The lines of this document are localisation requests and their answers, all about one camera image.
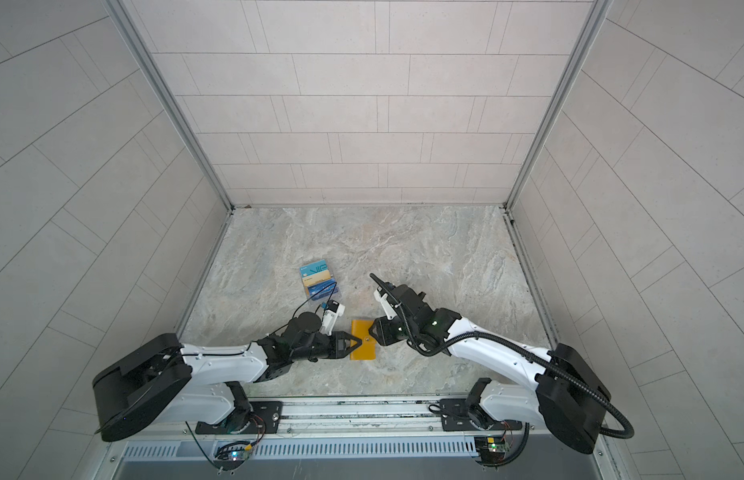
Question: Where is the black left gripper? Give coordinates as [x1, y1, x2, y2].
[290, 334, 365, 364]

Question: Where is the yellow leather card holder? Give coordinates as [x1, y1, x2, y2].
[350, 319, 377, 361]

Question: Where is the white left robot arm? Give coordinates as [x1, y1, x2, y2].
[92, 312, 360, 442]

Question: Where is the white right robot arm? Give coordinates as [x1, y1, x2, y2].
[351, 283, 634, 454]

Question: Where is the blue card in stand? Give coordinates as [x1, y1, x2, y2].
[307, 279, 337, 300]

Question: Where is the beige card in stand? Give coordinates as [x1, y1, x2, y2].
[302, 270, 332, 288]

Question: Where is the teal card in stand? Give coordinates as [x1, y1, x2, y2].
[300, 260, 328, 277]

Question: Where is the perforated vent strip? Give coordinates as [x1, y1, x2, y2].
[122, 436, 478, 461]

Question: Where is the left green circuit board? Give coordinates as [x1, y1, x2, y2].
[215, 441, 254, 463]

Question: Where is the green circuit board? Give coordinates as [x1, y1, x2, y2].
[474, 436, 508, 465]
[215, 441, 254, 463]

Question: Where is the right green circuit board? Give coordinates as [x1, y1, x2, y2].
[474, 436, 508, 465]

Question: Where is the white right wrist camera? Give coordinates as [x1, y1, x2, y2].
[374, 290, 398, 320]

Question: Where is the thin black left cable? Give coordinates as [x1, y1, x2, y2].
[274, 280, 338, 337]

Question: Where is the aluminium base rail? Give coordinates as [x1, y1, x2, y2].
[106, 395, 613, 445]

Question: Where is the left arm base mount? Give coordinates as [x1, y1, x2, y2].
[194, 401, 284, 435]

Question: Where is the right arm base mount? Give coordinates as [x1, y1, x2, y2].
[428, 398, 523, 432]

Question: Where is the left corner metal post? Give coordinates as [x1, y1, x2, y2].
[104, 0, 235, 214]

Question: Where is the corner metal post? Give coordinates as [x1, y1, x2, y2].
[104, 0, 235, 214]
[505, 0, 612, 212]

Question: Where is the right corner metal post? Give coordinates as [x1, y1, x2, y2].
[505, 0, 612, 212]

